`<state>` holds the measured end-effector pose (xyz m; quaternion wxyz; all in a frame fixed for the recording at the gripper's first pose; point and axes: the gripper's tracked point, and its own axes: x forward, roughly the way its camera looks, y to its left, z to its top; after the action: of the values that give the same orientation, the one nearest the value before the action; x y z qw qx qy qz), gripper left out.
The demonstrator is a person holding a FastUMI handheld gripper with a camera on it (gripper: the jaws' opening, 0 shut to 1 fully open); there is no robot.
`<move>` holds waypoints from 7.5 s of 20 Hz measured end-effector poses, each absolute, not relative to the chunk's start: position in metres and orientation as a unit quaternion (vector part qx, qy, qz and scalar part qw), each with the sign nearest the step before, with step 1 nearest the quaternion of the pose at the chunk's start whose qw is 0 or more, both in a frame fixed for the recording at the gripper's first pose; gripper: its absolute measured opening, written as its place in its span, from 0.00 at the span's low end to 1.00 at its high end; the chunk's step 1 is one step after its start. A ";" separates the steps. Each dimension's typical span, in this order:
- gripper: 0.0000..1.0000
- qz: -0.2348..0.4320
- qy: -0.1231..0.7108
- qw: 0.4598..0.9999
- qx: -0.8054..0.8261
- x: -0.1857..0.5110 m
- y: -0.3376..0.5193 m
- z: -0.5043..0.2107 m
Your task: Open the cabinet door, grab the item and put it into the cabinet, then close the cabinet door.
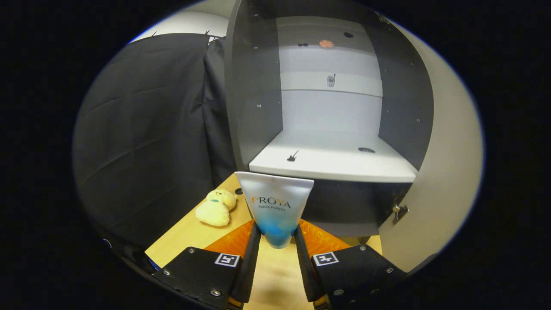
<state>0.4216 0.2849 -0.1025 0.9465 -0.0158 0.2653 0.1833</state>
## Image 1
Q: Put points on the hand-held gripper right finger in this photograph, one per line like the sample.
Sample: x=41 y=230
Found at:
x=303 y=267

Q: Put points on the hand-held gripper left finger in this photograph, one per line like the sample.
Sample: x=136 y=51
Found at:
x=249 y=267

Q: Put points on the white blue cosmetic tube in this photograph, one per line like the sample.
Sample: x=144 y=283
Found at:
x=275 y=202

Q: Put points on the yellow plush toy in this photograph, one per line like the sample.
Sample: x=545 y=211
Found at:
x=213 y=213

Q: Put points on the white cabinet shelf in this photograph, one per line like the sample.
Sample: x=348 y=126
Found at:
x=327 y=159

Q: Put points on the metal door hinge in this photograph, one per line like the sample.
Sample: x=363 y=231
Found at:
x=399 y=212

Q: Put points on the dark grey cabinet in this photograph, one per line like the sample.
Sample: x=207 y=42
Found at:
x=254 y=107

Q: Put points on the black backdrop cloth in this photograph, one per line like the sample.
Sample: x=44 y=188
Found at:
x=142 y=142

